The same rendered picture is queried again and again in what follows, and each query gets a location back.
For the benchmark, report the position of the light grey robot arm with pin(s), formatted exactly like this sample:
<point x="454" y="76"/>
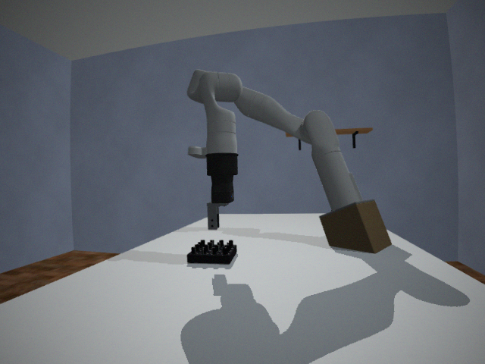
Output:
<point x="339" y="185"/>

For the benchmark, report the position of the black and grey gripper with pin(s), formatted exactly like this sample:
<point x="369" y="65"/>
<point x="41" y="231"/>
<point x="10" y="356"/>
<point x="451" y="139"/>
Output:
<point x="221" y="153"/>

